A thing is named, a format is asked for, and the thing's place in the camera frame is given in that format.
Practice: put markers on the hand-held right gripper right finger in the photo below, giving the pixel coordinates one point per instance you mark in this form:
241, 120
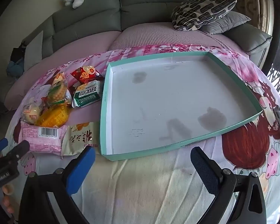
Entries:
205, 170

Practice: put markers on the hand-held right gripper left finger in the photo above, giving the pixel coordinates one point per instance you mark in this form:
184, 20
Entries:
80, 170

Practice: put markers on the pink snack packet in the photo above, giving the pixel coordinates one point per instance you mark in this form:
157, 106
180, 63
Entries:
42, 140

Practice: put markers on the cream pastry packet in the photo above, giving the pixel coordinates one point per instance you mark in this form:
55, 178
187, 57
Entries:
80, 137

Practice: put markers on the clear steamed cake packet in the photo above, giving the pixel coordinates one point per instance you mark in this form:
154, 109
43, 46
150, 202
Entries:
31, 113

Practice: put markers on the orange yellow bread packet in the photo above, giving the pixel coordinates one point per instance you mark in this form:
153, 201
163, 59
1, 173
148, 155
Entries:
53, 116

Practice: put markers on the clear cookie packet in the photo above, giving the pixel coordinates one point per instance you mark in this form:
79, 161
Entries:
57, 92

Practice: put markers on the green white snack packet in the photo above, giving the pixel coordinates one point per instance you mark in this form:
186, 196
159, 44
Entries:
87, 95

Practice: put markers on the teal shallow cardboard box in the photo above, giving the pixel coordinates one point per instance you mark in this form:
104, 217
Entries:
172, 98

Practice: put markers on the red snack packet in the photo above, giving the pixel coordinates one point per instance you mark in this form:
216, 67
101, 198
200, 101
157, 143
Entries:
86, 73

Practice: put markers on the person's left hand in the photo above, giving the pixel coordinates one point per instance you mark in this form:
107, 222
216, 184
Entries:
8, 191

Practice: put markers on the pink cartoon printed blanket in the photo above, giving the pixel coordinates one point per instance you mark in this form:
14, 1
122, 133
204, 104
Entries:
142, 186

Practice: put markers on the teal plush toy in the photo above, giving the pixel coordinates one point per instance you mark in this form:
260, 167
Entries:
14, 68

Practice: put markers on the black bag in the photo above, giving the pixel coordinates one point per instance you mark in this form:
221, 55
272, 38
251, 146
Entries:
16, 52

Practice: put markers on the white cushion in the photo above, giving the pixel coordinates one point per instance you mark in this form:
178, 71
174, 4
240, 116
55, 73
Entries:
33, 49

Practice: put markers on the black metal railing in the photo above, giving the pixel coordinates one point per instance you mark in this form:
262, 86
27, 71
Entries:
278, 74

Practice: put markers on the plain grey pillow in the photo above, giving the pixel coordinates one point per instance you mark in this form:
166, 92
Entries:
228, 22

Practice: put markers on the black white patterned pillow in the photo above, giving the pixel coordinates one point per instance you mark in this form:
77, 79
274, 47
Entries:
200, 11

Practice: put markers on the beige patterned curtain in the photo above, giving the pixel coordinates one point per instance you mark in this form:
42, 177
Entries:
247, 2

